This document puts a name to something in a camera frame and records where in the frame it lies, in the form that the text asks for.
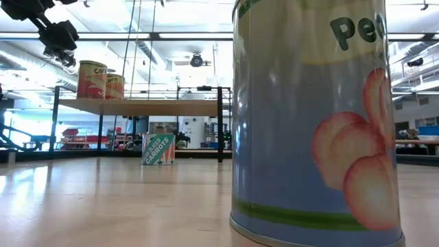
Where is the black table frame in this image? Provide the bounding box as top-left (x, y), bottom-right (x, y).
top-left (0, 147), bottom-right (439, 168)

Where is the carrots box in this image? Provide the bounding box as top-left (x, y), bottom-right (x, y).
top-left (141, 132), bottom-right (176, 166)

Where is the red cart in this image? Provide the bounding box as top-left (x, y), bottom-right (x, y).
top-left (60, 128), bottom-right (110, 151)

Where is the wooden workbench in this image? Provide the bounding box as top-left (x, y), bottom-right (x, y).
top-left (394, 139), bottom-right (439, 147)

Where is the white appliance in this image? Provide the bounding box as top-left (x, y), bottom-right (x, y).
top-left (180, 116), bottom-right (206, 149)

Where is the silver air duct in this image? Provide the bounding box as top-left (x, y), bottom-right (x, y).
top-left (389, 41), bottom-right (439, 75)
top-left (0, 40), bottom-right (78, 92)

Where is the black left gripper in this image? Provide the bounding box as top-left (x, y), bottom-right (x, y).
top-left (36, 19), bottom-right (80, 52)

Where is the wooden shelf with black frame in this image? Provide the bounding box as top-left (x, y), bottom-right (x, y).
top-left (49, 85), bottom-right (233, 163)

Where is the large blue bin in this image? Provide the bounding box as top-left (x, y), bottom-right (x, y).
top-left (417, 125), bottom-right (439, 137)

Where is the black ceiling camera cluster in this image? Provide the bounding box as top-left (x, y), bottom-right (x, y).
top-left (43, 47), bottom-right (77, 69)

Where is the round black ceiling fixture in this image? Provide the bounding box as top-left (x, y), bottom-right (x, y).
top-left (189, 53), bottom-right (204, 68)

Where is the black overhead frame rail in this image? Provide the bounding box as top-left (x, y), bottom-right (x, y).
top-left (0, 31), bottom-right (439, 43)

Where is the peaches can blue label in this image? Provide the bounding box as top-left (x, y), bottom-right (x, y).
top-left (228, 0), bottom-right (406, 247)

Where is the corn can orange label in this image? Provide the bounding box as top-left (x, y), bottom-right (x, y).
top-left (75, 60), bottom-right (108, 100)
top-left (104, 73), bottom-right (126, 100)

